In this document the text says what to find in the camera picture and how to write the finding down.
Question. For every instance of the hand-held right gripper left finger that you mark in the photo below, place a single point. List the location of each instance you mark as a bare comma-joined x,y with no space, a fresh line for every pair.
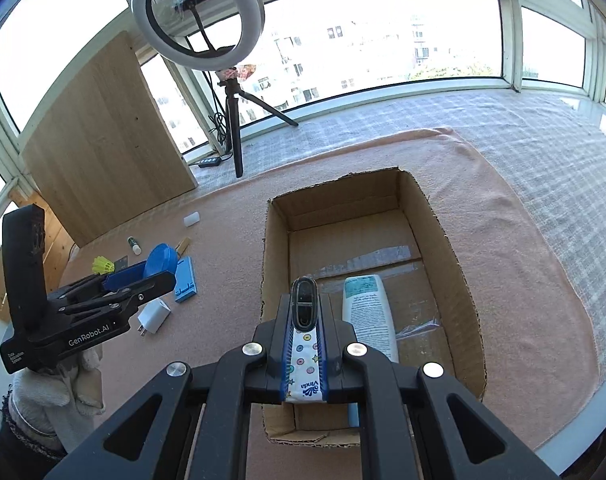
285,370

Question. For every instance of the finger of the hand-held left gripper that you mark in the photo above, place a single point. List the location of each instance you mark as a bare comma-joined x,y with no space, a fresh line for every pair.
148,290
125,277

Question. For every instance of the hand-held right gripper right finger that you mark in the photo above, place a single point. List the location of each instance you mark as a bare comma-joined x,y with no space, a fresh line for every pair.
323,360

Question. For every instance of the star patterned tissue pack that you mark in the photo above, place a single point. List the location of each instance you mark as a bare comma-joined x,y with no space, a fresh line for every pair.
305,360

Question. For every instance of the white wall charger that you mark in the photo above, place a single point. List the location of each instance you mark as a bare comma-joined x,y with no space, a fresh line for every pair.
155,316

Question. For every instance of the green lip balm tube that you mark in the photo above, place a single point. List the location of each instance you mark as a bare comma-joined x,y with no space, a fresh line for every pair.
134,245

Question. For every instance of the blue round lid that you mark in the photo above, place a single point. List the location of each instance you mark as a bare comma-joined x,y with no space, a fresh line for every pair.
162,259

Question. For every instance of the blue phone stand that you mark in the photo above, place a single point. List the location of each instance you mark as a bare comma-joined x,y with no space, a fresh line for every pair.
187,280

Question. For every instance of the white lotion tube blue cap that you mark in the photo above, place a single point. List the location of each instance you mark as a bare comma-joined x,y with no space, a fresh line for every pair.
370,320

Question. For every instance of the small white translucent cap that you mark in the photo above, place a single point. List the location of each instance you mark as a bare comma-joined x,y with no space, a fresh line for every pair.
192,220

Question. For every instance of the cardboard box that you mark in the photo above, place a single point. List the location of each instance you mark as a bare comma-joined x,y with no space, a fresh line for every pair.
453,260

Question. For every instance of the person's left hand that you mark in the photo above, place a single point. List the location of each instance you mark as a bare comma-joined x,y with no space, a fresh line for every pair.
43,400

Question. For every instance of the yellow shuttlecock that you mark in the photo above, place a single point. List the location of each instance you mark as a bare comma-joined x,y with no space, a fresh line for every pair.
102,266

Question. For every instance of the pine wood panel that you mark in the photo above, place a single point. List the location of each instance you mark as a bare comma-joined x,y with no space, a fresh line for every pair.
58,240

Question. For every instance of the wooden clothespin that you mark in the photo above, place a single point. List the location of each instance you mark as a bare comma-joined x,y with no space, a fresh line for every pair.
183,245

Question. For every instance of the light oak board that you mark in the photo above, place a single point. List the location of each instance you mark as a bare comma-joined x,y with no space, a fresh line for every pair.
108,150

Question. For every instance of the black tripod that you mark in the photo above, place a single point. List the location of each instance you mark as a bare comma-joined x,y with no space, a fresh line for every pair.
235,130

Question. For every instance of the white checked cloth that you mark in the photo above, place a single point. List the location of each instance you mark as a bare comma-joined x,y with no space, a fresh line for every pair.
483,110

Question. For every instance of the white window frame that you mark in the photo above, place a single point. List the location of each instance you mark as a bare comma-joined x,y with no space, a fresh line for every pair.
511,35

